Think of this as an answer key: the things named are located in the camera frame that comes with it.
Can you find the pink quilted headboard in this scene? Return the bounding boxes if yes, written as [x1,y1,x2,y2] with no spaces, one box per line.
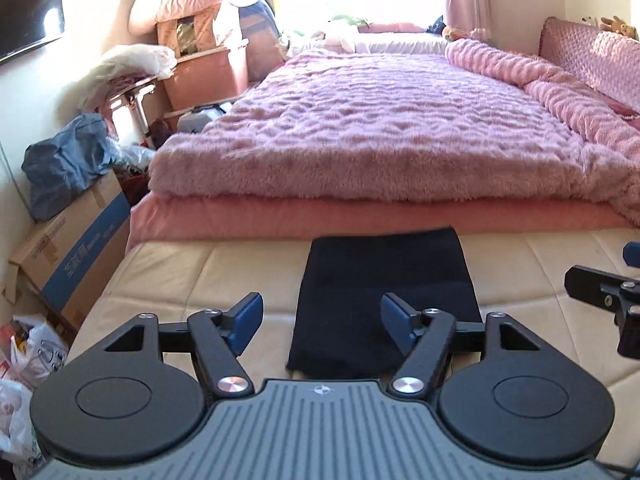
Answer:
[541,16,640,117]

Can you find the plastic shopping bag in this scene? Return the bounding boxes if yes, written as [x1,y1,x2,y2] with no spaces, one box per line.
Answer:
[0,314,69,463]

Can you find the rolled fluffy pink blanket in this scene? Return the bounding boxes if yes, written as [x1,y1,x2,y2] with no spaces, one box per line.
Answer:
[445,39,640,221]

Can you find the pink storage bin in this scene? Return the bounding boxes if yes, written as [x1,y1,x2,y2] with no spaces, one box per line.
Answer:
[164,42,250,112]

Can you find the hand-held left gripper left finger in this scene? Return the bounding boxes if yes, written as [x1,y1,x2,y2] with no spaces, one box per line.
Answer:
[102,292,265,399]

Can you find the blue-grey bag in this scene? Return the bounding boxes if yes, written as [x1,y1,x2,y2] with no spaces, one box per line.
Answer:
[21,113,120,222]

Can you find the pink bed sheet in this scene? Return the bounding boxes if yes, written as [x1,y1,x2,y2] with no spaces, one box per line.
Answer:
[125,192,636,253]

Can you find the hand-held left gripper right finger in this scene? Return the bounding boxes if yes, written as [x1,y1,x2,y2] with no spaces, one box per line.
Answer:
[380,292,544,399]

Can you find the white cloth pile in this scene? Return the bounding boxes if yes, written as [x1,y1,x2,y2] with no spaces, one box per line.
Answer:
[77,44,179,111]

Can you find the brown cardboard box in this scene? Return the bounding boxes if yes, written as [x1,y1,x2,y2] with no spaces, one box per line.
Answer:
[157,10,223,58]

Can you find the cardboard box with blue print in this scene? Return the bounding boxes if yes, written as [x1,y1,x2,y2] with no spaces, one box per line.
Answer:
[9,172,132,330]

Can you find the black television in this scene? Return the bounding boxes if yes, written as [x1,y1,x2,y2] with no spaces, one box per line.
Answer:
[0,0,66,65]

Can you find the brown teddy bear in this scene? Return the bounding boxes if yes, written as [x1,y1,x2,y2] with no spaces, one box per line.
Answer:
[600,15,639,41]

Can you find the dark blue bag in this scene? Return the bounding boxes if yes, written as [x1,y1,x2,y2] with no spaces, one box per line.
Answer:
[239,0,282,82]

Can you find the black pants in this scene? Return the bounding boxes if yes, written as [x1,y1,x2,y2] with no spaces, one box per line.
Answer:
[287,227,483,380]

